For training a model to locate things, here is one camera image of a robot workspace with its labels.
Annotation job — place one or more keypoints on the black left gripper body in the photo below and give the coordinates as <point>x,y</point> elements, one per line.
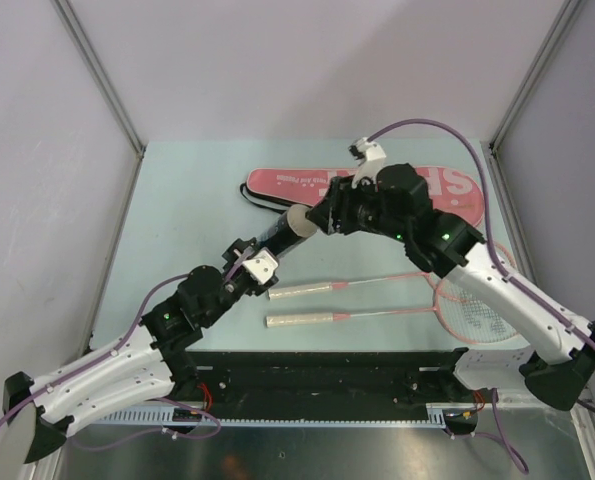
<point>235,284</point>

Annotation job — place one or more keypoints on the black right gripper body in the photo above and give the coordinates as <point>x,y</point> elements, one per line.
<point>361,207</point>

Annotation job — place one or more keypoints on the black shuttlecock tube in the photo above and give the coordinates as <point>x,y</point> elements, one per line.
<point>279,238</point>

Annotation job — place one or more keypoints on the pink badminton racket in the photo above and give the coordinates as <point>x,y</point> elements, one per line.
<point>472,322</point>
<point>277,293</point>

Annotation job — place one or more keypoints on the pink racket bag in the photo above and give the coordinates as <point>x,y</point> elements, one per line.
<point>451,190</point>

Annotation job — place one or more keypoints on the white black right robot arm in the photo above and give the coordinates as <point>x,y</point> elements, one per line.
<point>396,204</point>

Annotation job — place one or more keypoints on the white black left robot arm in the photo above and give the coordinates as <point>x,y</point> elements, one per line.
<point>147,362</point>

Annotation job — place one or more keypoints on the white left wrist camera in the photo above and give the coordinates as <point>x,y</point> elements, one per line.
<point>262,266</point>

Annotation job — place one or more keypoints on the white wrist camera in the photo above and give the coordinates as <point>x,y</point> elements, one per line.
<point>262,266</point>
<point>371,158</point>

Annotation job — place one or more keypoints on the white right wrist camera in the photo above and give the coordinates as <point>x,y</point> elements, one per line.
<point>371,158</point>

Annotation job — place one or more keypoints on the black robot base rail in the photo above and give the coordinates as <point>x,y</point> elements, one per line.
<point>326,387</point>

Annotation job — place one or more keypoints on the right aluminium frame post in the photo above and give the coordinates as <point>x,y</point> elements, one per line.
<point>551,44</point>

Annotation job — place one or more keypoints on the aluminium frame post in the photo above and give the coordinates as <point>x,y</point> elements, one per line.
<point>81,40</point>
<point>551,44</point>

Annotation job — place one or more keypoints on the left aluminium frame post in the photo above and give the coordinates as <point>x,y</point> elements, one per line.
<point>81,40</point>

